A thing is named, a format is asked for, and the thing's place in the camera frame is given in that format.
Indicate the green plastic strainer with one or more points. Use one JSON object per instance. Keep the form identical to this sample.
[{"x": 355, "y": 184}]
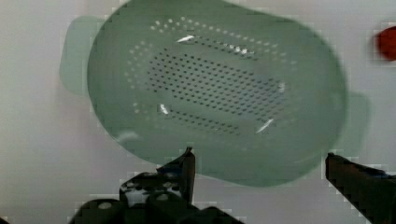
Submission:
[{"x": 260, "y": 99}]

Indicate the dark red round toy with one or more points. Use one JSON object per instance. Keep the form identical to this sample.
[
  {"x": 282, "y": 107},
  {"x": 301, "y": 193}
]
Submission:
[{"x": 385, "y": 42}]

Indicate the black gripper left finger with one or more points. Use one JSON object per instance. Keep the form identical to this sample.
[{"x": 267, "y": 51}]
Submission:
[{"x": 161, "y": 197}]

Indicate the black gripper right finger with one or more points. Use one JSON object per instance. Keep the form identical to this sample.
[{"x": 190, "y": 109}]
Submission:
[{"x": 371, "y": 191}]

